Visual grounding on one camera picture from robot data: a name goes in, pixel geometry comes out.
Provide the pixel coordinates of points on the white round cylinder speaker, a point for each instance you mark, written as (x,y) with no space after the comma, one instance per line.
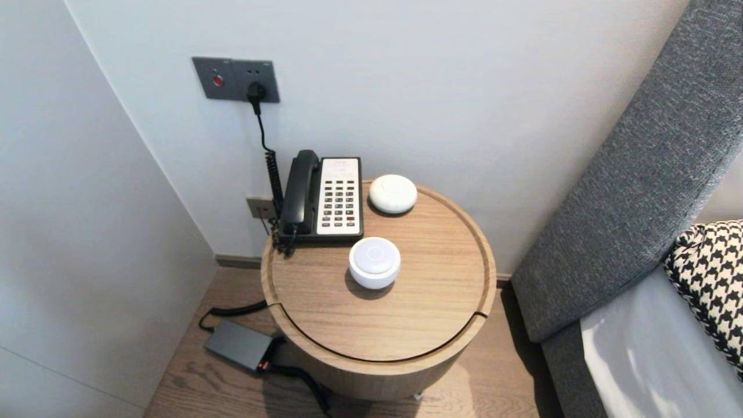
(374,261)

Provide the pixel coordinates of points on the curved wooden table drawer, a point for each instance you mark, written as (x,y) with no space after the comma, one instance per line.
(377,380)

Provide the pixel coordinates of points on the flat white dome device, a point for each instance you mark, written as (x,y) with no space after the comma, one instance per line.
(393,193)

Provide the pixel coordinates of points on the black white desk telephone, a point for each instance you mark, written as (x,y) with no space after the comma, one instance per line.
(339,197)

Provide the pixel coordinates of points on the round wooden bedside table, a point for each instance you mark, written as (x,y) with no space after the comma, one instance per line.
(418,261)

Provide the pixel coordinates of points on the black telephone handset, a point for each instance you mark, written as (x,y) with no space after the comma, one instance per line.
(299,191)

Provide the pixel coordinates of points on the grey power adapter box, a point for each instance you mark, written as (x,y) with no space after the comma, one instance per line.
(238,345)

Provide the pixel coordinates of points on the grey fabric headboard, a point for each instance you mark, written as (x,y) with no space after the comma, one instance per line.
(638,174)

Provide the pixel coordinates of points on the white bed sheet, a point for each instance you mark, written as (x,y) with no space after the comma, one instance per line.
(650,360)

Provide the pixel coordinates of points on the black white houndstooth pillow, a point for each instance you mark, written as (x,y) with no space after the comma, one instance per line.
(714,273)

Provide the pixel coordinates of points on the beige phone wall plate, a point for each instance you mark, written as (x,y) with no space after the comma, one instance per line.
(258,208)

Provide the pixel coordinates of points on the grey wall socket panel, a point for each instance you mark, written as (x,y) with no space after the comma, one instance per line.
(267,78)

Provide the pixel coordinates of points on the grey switch panel red button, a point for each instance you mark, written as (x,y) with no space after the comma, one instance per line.
(212,75)

